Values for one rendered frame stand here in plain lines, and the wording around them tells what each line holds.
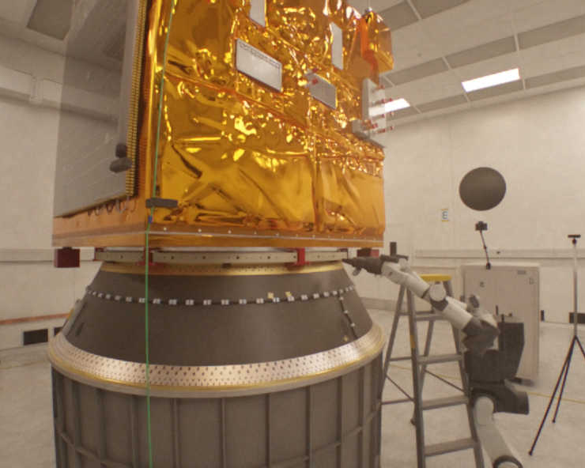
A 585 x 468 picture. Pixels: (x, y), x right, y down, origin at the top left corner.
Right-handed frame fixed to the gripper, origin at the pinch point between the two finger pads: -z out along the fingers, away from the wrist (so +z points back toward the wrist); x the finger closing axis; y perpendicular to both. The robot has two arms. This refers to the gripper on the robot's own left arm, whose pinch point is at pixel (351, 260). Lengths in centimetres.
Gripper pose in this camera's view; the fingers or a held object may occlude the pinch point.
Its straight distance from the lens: 183.5
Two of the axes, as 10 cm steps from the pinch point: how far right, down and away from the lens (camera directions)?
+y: -1.4, 9.9, 0.6
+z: 8.0, 1.5, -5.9
